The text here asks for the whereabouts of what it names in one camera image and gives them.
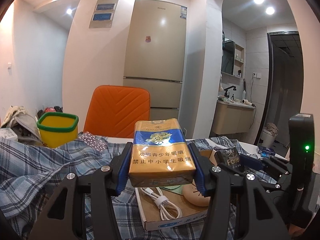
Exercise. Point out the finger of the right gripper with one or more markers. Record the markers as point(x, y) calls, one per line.
point(260, 162)
point(234, 174)

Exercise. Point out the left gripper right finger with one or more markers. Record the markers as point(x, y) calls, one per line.
point(256, 215)

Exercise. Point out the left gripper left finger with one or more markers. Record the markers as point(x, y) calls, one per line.
point(63, 217)

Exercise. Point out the black face tissue pack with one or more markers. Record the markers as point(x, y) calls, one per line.
point(229, 157)

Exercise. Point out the beige round silicone case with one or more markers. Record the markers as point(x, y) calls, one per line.
point(194, 196)

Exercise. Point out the green felt pouch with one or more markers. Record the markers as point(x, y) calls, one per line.
point(179, 189)

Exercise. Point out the gold blue cigarette pack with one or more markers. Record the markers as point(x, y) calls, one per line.
point(160, 155)

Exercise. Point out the person's right hand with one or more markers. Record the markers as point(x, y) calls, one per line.
point(295, 231)

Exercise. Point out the dark blue small box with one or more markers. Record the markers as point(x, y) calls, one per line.
point(262, 150)

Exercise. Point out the bathroom vanity cabinet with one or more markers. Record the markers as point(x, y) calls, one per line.
point(231, 118)

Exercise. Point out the blue plaid shirt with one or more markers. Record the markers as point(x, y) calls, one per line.
point(30, 174)

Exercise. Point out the white hair dryer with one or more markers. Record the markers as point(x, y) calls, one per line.
point(244, 101)

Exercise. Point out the floral patterned cloth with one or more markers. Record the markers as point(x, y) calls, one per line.
point(94, 141)

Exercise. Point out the cardboard tray box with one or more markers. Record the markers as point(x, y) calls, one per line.
point(161, 209)

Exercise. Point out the yellow green-rimmed bin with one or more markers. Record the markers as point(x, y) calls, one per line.
point(57, 128)

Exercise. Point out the pile of beige cloth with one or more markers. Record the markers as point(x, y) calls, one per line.
point(23, 124)

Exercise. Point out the white paper box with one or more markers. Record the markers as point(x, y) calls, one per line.
point(8, 133)

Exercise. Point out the bathroom mirror cabinet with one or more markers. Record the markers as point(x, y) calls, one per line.
point(233, 58)

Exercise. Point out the orange chair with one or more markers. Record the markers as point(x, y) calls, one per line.
point(114, 110)

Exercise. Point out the beige refrigerator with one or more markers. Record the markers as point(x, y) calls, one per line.
point(155, 53)

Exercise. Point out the wall electrical panel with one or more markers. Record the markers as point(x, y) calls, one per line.
point(103, 14)

